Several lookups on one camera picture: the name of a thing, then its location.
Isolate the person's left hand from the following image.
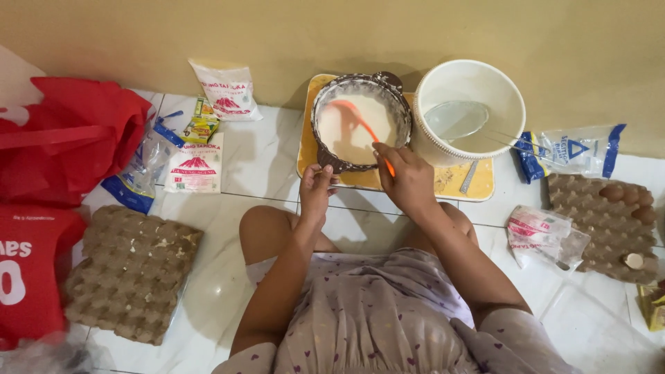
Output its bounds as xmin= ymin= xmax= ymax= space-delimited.
xmin=299 ymin=163 xmax=341 ymax=223

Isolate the person's right hand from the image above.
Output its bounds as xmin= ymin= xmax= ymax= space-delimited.
xmin=372 ymin=142 xmax=443 ymax=217

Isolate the brown bowl with white batter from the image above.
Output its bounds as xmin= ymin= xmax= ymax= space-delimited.
xmin=311 ymin=71 xmax=414 ymax=174

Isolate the orange spatula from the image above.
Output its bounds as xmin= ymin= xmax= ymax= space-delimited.
xmin=327 ymin=100 xmax=397 ymax=178

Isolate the yellow tray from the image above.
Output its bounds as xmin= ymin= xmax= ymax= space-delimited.
xmin=296 ymin=74 xmax=495 ymax=202

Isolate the metal mesh strainer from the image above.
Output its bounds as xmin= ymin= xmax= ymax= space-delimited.
xmin=423 ymin=100 xmax=569 ymax=168

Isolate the metal spoon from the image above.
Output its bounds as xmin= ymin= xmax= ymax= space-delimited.
xmin=459 ymin=160 xmax=480 ymax=194

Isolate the person's right leg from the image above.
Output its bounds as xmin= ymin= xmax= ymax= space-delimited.
xmin=404 ymin=202 xmax=480 ymax=255

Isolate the person's leg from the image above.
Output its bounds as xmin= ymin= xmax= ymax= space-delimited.
xmin=404 ymin=202 xmax=480 ymax=255
xmin=239 ymin=205 xmax=342 ymax=266

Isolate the white plastic bucket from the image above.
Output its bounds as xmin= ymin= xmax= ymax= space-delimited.
xmin=413 ymin=59 xmax=527 ymax=168

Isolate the person's left leg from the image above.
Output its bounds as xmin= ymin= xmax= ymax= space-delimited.
xmin=239 ymin=205 xmax=342 ymax=266

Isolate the person's lilac heart print dress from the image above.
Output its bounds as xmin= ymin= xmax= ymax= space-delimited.
xmin=212 ymin=248 xmax=583 ymax=374

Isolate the crumpled empty white red packet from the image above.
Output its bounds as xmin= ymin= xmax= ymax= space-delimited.
xmin=506 ymin=205 xmax=591 ymax=271

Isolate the white red flour packet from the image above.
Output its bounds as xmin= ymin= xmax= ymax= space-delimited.
xmin=188 ymin=57 xmax=263 ymax=122
xmin=164 ymin=132 xmax=225 ymax=194

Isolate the yellow small packet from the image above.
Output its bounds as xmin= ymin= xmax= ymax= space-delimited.
xmin=182 ymin=116 xmax=220 ymax=144

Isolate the green yellow small carton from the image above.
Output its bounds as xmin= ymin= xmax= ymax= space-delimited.
xmin=194 ymin=97 xmax=217 ymax=119

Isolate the clear blue plastic flour bag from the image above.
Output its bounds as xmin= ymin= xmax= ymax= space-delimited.
xmin=514 ymin=124 xmax=627 ymax=184
xmin=101 ymin=110 xmax=185 ymax=215

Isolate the grey egg carton with eggs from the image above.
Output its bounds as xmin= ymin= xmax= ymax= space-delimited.
xmin=547 ymin=173 xmax=660 ymax=285

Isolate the empty grey egg carton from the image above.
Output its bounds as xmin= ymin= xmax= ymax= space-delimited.
xmin=63 ymin=205 xmax=204 ymax=346

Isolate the yellow wrapper packet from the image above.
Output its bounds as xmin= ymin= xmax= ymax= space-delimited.
xmin=638 ymin=283 xmax=665 ymax=332

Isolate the red fabric bag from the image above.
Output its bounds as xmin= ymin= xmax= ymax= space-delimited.
xmin=0 ymin=77 xmax=154 ymax=208

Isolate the red cloth with white print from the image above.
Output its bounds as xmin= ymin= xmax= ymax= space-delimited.
xmin=0 ymin=204 xmax=88 ymax=350

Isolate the clear crumpled plastic bag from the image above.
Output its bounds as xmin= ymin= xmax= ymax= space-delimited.
xmin=0 ymin=330 xmax=112 ymax=374

